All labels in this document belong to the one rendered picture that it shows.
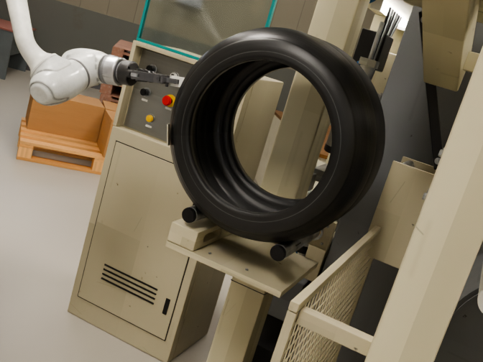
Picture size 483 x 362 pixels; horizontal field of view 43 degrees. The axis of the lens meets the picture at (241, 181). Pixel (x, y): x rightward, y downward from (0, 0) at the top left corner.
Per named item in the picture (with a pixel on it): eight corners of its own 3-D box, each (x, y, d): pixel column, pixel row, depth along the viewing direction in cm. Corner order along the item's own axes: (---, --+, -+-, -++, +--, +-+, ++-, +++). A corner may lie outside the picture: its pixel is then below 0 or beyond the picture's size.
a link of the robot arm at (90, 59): (118, 79, 198) (93, 95, 188) (79, 72, 203) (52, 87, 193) (114, 47, 192) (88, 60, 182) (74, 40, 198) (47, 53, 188)
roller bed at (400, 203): (372, 240, 205) (403, 156, 199) (416, 258, 200) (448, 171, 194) (360, 253, 187) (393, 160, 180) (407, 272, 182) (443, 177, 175)
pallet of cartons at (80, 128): (153, 159, 614) (164, 113, 603) (175, 189, 534) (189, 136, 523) (15, 132, 561) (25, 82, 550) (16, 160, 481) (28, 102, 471)
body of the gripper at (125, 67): (116, 58, 184) (142, 62, 181) (131, 60, 192) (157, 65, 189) (113, 83, 186) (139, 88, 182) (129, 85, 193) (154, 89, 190)
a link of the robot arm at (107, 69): (117, 55, 194) (133, 58, 192) (113, 84, 196) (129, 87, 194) (100, 53, 186) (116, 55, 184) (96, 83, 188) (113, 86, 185)
